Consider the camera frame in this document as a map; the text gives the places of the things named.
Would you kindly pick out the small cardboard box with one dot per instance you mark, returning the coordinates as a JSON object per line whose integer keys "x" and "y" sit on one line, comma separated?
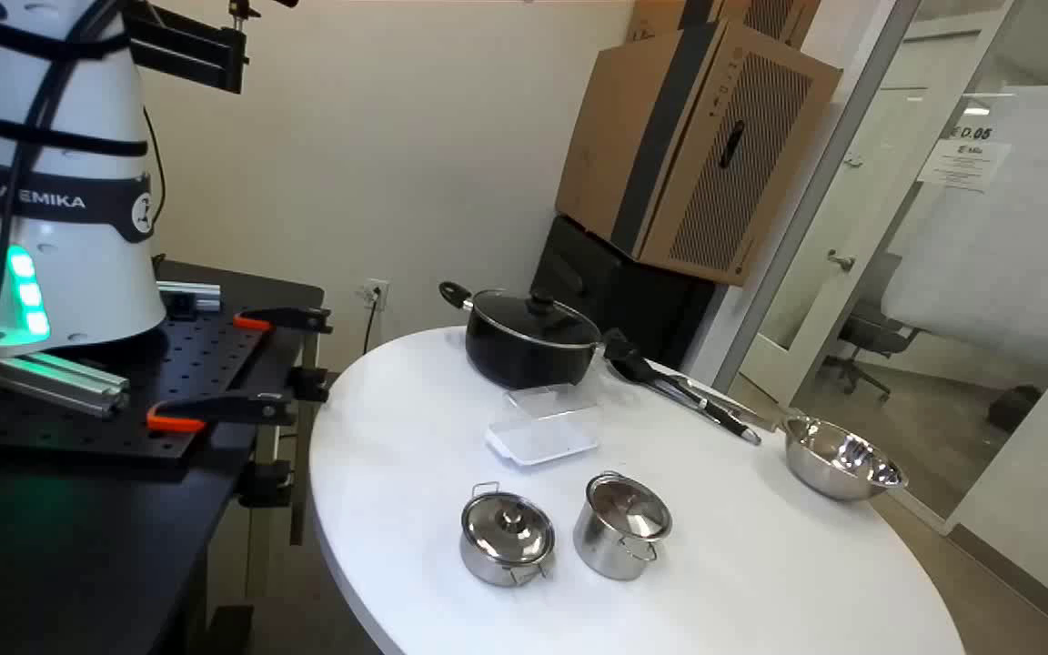
{"x": 781, "y": 16}

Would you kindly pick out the black mounted bracket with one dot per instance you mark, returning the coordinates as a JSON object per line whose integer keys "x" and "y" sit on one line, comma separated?
{"x": 190, "y": 46}

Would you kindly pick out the black perforated robot table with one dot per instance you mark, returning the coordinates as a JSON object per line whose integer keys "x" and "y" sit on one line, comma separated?
{"x": 75, "y": 534}

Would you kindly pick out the short steel pot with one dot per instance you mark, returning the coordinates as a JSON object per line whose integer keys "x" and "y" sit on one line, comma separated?
{"x": 503, "y": 574}

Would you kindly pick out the glass lid with black knob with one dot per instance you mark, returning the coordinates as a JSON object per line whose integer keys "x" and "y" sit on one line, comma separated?
{"x": 537, "y": 320}

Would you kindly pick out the black office chair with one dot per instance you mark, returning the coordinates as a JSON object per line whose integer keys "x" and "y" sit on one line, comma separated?
{"x": 872, "y": 329}

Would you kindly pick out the printed paper sign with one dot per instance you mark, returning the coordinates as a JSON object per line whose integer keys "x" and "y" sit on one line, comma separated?
{"x": 962, "y": 159}

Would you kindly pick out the steel mixing bowl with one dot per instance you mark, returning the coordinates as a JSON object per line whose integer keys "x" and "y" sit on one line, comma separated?
{"x": 838, "y": 463}

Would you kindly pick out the large cardboard box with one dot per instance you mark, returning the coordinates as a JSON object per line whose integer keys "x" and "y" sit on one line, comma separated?
{"x": 718, "y": 159}

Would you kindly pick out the steel lid of short pot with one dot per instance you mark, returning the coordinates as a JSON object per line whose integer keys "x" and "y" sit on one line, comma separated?
{"x": 508, "y": 526}

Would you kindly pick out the aluminium rail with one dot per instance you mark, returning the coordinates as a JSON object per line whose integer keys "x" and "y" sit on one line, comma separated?
{"x": 51, "y": 377}

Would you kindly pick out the large black cooking pot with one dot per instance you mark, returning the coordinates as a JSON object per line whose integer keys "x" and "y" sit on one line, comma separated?
{"x": 524, "y": 366}

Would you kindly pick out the tall steel pot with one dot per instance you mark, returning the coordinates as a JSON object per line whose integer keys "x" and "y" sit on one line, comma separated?
{"x": 620, "y": 546}

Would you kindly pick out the black storage case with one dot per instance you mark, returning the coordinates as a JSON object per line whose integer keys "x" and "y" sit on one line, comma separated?
{"x": 620, "y": 292}

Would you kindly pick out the black kitchen tongs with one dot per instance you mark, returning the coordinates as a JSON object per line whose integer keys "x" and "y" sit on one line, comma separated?
{"x": 673, "y": 386}

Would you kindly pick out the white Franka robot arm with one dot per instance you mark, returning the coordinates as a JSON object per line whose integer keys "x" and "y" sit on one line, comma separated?
{"x": 81, "y": 261}

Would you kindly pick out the white plastic container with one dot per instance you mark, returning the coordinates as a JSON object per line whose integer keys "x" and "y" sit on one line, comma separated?
{"x": 542, "y": 436}

